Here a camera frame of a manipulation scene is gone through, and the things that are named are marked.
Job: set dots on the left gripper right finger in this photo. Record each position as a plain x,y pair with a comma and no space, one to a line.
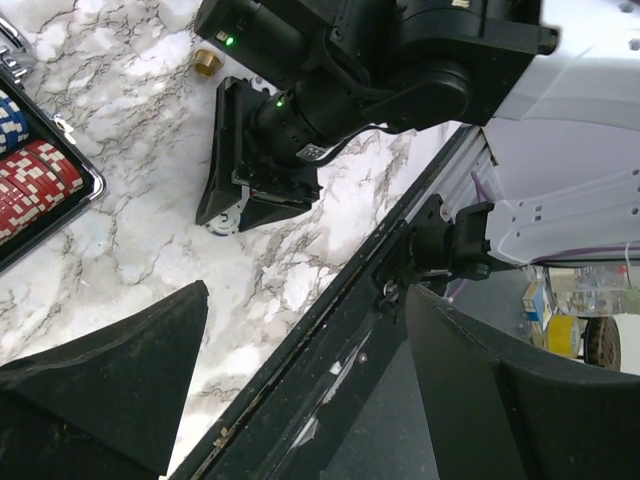
499,408

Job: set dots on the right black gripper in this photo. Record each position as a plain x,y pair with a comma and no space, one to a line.
335,69

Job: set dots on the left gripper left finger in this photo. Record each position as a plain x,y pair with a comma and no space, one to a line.
106,405

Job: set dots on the white poker chip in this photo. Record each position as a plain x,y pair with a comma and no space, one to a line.
225,224

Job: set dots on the black poker chip case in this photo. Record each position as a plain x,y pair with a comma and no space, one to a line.
45,180

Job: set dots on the white plastic valve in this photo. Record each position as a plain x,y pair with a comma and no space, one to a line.
207,63

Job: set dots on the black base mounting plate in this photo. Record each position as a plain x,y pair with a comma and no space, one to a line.
339,396

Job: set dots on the aluminium rail frame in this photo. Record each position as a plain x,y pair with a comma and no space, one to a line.
460,175

